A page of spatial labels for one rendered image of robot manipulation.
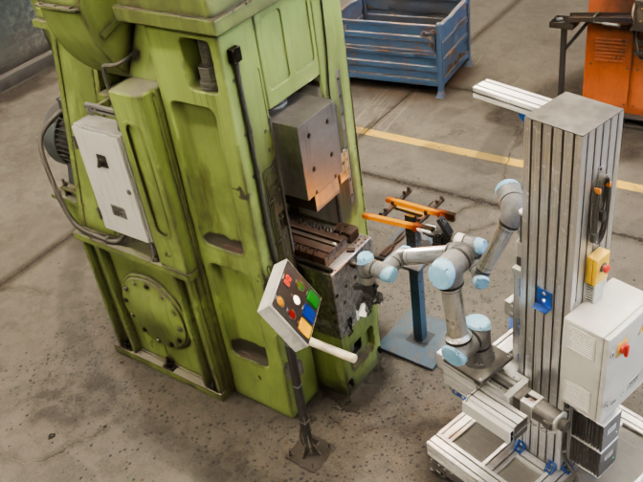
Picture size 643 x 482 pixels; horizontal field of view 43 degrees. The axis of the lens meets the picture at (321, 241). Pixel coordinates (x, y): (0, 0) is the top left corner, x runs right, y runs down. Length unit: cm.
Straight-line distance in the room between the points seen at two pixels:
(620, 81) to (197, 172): 415
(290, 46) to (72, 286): 303
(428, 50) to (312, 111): 395
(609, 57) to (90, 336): 455
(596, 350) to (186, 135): 206
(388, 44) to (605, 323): 494
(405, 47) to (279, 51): 408
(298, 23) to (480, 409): 192
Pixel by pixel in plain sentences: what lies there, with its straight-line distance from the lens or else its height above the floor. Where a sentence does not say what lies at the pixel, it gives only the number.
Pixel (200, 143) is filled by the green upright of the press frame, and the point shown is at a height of 169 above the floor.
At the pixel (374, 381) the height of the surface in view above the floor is 0.
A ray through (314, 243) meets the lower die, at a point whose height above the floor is 99.
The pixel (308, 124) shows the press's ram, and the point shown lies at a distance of 376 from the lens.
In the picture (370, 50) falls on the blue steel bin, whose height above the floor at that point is 41.
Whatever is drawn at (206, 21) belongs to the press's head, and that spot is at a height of 236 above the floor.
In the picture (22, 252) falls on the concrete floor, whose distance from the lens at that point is 675.
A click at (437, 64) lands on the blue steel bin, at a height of 33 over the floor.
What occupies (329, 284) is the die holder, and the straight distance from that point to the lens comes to 418.
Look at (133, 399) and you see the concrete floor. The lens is 509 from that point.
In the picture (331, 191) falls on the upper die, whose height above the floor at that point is 131.
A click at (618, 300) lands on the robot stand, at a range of 346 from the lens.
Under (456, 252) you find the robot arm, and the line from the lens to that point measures 330.
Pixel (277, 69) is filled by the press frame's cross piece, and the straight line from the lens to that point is 376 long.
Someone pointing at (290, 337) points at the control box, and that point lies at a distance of 366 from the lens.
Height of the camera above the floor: 345
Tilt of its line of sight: 35 degrees down
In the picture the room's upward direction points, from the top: 9 degrees counter-clockwise
